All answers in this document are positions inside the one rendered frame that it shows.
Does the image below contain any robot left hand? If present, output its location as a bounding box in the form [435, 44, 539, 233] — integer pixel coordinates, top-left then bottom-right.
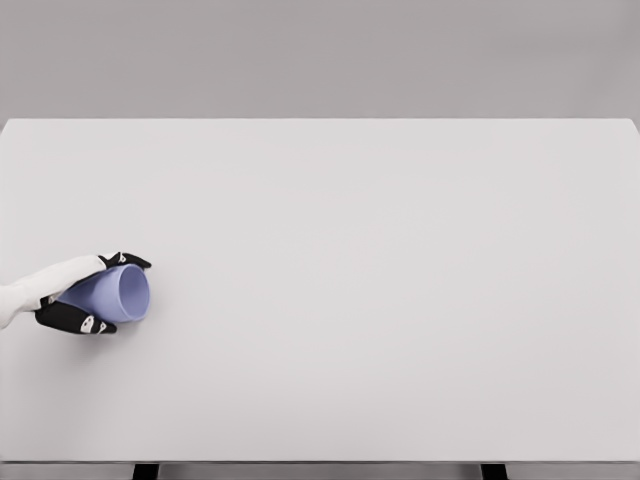
[20, 251, 153, 336]

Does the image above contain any light blue cup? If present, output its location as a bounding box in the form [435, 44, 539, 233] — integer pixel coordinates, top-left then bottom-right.
[54, 263, 151, 323]

